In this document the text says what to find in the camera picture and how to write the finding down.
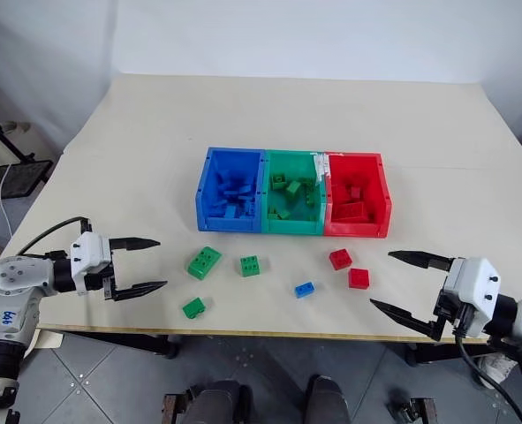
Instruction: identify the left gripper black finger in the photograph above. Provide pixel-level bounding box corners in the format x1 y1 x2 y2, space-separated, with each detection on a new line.
108 237 162 254
111 280 170 303

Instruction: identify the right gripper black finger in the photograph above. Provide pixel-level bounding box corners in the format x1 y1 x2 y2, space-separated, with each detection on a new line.
369 298 443 343
387 250 458 273

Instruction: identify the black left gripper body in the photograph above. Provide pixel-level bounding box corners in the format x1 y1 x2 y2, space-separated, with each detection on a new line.
84 262 118 302

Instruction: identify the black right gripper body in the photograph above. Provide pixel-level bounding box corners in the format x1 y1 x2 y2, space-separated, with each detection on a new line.
432 287 473 342

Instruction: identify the small green toy brick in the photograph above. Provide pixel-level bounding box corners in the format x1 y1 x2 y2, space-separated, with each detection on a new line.
181 296 207 320

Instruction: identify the red square toy brick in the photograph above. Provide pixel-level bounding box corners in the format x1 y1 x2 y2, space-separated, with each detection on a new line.
347 267 372 291
328 247 354 271

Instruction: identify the large green toy brick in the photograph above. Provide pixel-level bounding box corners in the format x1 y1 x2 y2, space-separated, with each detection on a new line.
186 246 223 281

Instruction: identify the white sneaker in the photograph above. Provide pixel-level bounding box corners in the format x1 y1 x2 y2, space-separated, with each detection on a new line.
475 352 517 390

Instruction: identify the red plastic bin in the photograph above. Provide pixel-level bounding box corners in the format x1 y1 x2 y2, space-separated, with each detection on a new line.
322 151 394 240

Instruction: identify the blue plastic bin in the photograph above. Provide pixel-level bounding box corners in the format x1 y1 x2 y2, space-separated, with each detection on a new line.
194 146 269 233

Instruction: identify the rusty metal base piece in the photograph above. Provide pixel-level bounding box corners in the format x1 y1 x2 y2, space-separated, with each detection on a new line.
162 391 187 424
396 396 439 424

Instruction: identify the small blue toy brick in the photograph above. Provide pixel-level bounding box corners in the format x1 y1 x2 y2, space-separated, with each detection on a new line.
293 280 317 300

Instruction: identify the dark rounded robot foot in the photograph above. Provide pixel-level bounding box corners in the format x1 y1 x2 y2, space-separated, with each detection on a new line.
184 378 253 424
306 374 349 424

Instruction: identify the green square toy brick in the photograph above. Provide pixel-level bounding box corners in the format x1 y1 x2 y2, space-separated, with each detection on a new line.
239 254 262 278

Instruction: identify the green plastic bin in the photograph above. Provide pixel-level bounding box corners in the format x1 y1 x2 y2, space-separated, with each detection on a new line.
259 149 329 236

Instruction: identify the white paper label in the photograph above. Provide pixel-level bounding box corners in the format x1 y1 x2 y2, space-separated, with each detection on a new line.
312 151 344 183

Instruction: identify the black tripod stand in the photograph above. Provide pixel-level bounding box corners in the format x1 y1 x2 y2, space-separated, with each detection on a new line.
0 109 37 163

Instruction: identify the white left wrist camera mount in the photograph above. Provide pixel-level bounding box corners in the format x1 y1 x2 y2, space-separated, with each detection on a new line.
69 231 113 296

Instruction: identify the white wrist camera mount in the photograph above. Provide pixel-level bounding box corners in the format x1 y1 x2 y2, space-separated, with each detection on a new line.
69 231 113 296
443 256 503 340

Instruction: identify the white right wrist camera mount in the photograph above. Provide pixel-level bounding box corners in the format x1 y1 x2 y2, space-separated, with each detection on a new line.
443 256 503 340

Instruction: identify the black table frame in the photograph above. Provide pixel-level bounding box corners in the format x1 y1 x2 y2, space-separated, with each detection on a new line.
64 329 511 367

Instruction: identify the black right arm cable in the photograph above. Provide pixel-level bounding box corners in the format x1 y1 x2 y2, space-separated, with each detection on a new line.
452 325 522 424

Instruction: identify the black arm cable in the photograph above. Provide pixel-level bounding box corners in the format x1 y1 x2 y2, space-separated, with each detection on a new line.
16 216 95 258
452 325 522 424

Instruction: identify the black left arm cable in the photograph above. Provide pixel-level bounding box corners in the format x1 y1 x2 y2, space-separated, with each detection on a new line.
16 216 95 258

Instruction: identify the thin white cable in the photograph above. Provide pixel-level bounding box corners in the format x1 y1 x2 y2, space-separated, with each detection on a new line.
0 163 15 236

